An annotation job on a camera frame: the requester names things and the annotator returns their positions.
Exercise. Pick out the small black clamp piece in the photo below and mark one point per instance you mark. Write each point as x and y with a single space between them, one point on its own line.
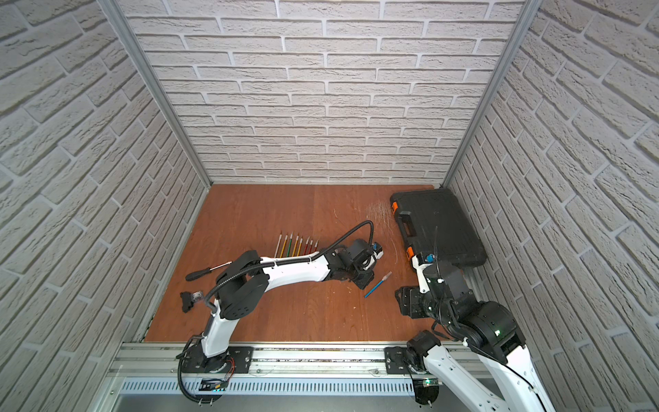
189 300

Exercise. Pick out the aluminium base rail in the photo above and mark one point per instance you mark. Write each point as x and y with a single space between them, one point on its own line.
303 371

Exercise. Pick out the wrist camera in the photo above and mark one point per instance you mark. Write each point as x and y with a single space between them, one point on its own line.
427 273
375 254

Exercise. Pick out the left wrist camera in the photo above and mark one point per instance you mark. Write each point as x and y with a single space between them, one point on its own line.
375 254

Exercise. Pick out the black handled screwdriver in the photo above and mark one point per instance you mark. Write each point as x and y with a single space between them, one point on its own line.
198 274

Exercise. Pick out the blue carving knife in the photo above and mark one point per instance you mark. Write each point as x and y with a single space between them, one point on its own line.
382 280

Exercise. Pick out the black plastic tool case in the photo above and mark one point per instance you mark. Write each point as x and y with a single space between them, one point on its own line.
435 228

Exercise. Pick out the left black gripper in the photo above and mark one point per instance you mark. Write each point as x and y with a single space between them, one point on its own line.
362 275

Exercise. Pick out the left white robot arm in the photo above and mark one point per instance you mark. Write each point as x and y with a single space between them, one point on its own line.
246 280

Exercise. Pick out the green carving knife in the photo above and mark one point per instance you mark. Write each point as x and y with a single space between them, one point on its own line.
289 246

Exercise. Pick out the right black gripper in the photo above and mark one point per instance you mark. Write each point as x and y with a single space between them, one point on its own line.
408 299

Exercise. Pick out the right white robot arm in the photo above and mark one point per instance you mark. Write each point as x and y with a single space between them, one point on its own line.
486 328

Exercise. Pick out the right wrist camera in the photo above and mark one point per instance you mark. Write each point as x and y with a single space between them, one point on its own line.
427 273

